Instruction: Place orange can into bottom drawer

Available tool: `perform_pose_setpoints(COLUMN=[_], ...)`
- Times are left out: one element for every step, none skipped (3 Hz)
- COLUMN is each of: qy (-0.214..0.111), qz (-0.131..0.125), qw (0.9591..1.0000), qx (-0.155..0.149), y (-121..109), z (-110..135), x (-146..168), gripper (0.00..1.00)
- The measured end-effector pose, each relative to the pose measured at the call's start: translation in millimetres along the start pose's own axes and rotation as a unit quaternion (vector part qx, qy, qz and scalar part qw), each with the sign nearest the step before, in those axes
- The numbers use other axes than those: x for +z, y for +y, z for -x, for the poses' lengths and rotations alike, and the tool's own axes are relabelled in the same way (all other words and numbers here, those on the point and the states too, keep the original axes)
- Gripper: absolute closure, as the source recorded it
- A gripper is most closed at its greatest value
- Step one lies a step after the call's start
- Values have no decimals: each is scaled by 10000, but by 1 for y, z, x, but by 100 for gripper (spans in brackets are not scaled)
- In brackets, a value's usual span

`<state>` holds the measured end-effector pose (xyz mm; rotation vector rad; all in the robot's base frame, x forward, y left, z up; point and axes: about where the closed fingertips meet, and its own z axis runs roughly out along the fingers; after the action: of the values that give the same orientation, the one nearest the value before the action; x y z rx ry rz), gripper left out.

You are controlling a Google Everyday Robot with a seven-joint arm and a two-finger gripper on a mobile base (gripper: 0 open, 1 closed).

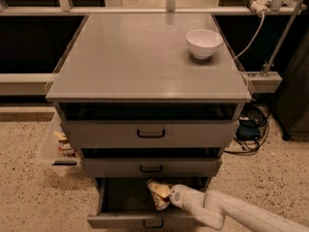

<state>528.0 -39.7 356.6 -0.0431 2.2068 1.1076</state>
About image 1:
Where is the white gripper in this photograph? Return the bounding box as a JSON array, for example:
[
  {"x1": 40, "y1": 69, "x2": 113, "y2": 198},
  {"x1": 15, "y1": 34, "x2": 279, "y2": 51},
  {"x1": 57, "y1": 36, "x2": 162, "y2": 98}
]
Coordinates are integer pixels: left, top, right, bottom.
[{"x1": 148, "y1": 182, "x2": 206, "y2": 211}]

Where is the crushed orange soda can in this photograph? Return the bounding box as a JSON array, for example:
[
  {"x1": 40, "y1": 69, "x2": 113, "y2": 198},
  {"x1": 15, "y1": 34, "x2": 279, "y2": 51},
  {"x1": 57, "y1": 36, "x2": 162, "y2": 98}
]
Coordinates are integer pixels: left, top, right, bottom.
[{"x1": 147, "y1": 179, "x2": 170, "y2": 211}]

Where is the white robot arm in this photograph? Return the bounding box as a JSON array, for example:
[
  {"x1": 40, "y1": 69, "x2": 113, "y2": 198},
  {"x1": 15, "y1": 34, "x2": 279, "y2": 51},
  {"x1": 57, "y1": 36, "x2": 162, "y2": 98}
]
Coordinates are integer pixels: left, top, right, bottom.
[{"x1": 147, "y1": 180, "x2": 309, "y2": 232}]

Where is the grey bottom drawer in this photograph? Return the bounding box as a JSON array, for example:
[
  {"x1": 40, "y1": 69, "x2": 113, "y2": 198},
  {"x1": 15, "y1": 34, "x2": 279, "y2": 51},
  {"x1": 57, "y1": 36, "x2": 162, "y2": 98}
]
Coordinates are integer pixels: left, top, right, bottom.
[{"x1": 87, "y1": 178, "x2": 200, "y2": 230}]

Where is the grey drawer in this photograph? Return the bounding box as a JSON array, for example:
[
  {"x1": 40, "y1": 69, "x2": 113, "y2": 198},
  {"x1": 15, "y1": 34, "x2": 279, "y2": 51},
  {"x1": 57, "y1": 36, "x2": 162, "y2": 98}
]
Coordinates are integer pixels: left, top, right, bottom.
[
  {"x1": 87, "y1": 178, "x2": 200, "y2": 230},
  {"x1": 81, "y1": 148, "x2": 222, "y2": 178},
  {"x1": 59, "y1": 102, "x2": 242, "y2": 149}
]

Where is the grey middle drawer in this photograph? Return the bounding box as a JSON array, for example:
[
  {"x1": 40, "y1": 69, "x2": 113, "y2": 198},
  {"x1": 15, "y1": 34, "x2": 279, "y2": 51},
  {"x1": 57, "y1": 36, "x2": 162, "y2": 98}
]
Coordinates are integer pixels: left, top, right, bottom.
[{"x1": 81, "y1": 148, "x2": 222, "y2": 178}]

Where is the grey drawer cabinet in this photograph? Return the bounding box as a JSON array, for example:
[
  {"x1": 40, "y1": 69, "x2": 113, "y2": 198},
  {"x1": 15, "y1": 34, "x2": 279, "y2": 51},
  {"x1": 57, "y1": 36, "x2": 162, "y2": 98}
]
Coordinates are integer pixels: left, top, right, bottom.
[{"x1": 46, "y1": 14, "x2": 250, "y2": 187}]

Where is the grey top drawer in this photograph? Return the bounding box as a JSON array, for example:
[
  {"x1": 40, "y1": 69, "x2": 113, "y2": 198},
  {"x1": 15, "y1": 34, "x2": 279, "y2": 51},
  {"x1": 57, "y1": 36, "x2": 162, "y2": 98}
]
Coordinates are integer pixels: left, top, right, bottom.
[{"x1": 59, "y1": 102, "x2": 242, "y2": 149}]

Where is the blue box on floor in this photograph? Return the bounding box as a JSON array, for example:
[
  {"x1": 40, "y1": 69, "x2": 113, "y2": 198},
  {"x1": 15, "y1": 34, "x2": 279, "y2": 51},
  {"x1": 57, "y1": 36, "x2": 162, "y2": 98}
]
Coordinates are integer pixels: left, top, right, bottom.
[{"x1": 236, "y1": 120, "x2": 261, "y2": 140}]

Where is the snack packet in bin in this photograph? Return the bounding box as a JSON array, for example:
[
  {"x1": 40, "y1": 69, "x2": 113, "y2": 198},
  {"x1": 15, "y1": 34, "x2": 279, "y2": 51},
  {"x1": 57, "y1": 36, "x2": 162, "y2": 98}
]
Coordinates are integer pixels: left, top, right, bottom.
[{"x1": 54, "y1": 131, "x2": 76, "y2": 158}]

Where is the clear plastic storage bin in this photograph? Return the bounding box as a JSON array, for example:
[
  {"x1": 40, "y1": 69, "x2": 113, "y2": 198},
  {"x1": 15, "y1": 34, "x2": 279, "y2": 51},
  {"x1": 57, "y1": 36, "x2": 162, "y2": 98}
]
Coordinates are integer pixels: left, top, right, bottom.
[{"x1": 37, "y1": 113, "x2": 81, "y2": 176}]

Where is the white ceramic bowl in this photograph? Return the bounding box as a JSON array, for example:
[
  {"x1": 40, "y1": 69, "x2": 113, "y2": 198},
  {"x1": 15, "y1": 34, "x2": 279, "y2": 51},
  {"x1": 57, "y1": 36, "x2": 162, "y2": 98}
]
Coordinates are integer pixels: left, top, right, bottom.
[{"x1": 185, "y1": 29, "x2": 223, "y2": 59}]

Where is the white power strip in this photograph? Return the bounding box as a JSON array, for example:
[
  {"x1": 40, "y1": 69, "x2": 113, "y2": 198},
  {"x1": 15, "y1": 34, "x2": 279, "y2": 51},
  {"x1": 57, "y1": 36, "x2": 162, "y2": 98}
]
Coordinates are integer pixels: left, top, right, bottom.
[{"x1": 243, "y1": 0, "x2": 270, "y2": 15}]

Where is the white power cable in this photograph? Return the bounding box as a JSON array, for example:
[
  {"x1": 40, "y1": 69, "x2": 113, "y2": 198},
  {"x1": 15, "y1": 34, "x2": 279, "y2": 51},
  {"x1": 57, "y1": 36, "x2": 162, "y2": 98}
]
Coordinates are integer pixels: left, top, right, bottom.
[{"x1": 233, "y1": 11, "x2": 266, "y2": 62}]

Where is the metal rail frame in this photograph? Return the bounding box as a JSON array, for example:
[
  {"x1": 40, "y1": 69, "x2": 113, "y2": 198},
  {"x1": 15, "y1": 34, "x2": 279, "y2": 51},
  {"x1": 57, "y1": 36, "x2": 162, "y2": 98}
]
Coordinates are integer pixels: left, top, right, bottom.
[{"x1": 0, "y1": 0, "x2": 309, "y2": 97}]

